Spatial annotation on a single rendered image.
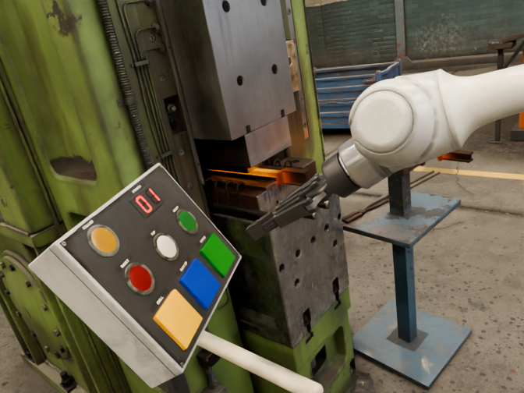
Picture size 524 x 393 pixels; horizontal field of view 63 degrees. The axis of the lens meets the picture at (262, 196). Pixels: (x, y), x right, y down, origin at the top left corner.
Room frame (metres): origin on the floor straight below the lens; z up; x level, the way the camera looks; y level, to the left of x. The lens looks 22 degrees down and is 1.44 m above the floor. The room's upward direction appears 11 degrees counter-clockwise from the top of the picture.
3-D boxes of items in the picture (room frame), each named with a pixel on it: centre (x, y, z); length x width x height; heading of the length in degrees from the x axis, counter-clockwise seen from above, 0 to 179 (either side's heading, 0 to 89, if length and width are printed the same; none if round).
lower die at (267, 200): (1.34, 0.10, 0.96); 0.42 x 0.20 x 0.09; 47
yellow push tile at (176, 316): (0.59, 0.18, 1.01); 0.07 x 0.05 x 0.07; 162
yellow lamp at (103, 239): (0.62, 0.26, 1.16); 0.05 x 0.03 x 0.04; 137
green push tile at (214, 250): (0.78, 0.12, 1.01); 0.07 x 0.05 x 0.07; 162
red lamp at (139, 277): (0.61, 0.22, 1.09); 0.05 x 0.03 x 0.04; 137
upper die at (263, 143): (1.34, 0.10, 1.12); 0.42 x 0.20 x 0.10; 47
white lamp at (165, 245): (0.70, 0.19, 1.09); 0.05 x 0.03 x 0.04; 137
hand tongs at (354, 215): (1.64, -0.56, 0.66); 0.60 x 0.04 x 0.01; 121
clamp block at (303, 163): (1.37, -0.13, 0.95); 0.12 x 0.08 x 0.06; 47
